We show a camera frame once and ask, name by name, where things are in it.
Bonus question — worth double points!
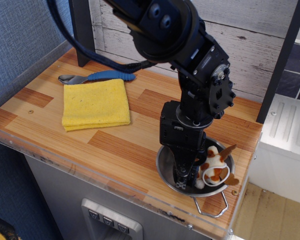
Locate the steel bowl with handles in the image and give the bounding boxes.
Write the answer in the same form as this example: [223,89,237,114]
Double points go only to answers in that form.
[155,136,236,219]

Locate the blue braided robot cable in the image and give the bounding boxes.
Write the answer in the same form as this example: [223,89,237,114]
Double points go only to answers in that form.
[46,0,157,75]

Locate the grey control panel with buttons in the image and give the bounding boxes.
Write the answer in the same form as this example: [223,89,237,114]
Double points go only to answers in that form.
[81,198,144,240]

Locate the blue handled metal spoon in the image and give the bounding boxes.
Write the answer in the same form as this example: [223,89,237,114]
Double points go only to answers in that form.
[58,70,136,85]

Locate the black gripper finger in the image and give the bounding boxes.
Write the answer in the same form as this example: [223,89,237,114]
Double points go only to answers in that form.
[172,163,200,189]

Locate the folded yellow towel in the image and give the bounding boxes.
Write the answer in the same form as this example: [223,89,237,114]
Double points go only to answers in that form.
[61,79,131,132]

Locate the spotted plush animal toy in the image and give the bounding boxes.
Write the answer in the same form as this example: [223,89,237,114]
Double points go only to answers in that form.
[194,144,240,190]

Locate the white ribbed appliance top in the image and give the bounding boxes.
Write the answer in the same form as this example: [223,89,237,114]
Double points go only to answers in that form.
[261,94,300,156]

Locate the black right vertical post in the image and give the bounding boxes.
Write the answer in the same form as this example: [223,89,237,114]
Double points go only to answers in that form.
[256,0,300,124]

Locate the black vertical post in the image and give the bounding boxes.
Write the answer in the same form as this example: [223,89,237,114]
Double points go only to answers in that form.
[68,0,95,52]
[256,0,300,124]

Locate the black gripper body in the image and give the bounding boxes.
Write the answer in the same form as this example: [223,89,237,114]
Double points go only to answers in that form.
[159,101,206,173]

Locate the black left vertical post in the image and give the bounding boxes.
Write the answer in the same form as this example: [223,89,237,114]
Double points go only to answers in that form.
[68,0,95,52]

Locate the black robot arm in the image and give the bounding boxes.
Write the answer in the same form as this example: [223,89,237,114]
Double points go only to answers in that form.
[108,0,236,189]

